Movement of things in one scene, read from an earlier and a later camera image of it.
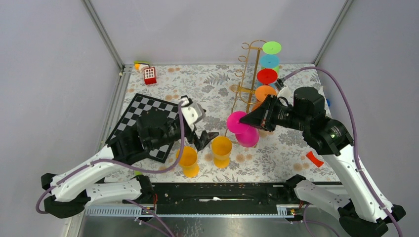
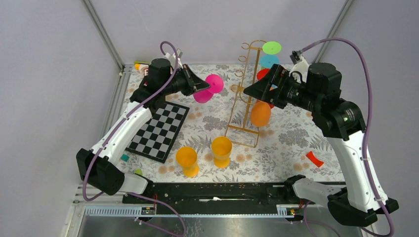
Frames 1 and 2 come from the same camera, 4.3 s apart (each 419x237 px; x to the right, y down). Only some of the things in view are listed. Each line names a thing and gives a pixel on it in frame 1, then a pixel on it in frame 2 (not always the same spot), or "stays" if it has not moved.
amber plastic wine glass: [222, 147] stays
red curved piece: [313, 159] stays
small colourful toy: [141, 65] stays
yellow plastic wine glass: [188, 161] stays
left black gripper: [204, 138] to [193, 83]
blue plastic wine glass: [269, 61] stays
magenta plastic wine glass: [246, 135] to [216, 83]
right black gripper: [262, 116] to [279, 76]
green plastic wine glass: [272, 48] stays
